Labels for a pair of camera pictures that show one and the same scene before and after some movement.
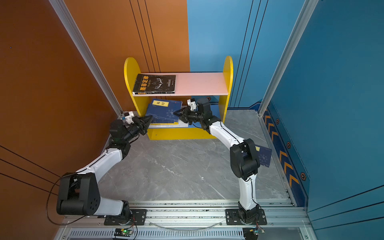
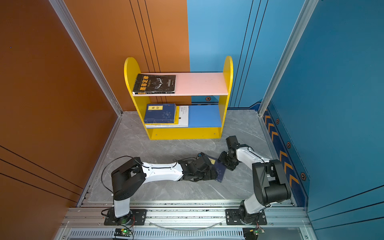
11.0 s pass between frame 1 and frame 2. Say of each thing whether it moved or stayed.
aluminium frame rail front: stayed
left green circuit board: stayed
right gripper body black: moved
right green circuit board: stayed
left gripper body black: moved
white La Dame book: stayed
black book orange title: stayed
